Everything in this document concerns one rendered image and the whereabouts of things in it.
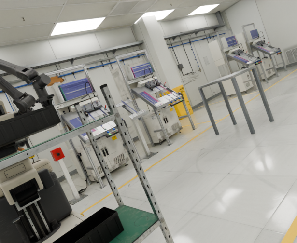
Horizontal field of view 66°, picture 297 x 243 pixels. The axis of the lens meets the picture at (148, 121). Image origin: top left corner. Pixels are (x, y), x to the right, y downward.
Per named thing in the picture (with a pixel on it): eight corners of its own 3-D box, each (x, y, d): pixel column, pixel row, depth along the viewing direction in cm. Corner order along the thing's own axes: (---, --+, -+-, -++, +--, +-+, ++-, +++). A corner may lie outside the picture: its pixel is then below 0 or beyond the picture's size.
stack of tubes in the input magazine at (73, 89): (93, 91, 393) (87, 76, 390) (65, 101, 363) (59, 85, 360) (91, 93, 403) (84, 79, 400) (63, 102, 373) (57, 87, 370)
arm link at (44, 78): (31, 70, 140) (21, 77, 134) (40, 62, 133) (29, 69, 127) (46, 86, 144) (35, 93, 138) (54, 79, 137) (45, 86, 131)
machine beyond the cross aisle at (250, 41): (289, 70, 749) (270, 13, 730) (279, 75, 701) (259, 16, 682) (250, 81, 859) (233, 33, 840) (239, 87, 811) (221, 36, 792)
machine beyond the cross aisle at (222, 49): (270, 81, 666) (248, 18, 646) (258, 89, 618) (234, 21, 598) (230, 93, 775) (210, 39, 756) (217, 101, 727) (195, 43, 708)
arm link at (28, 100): (25, 104, 163) (19, 108, 159) (22, 93, 156) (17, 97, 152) (36, 109, 162) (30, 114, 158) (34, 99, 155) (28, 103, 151)
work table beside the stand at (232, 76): (253, 134, 294) (232, 75, 286) (216, 135, 357) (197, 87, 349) (274, 120, 313) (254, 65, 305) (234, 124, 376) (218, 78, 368)
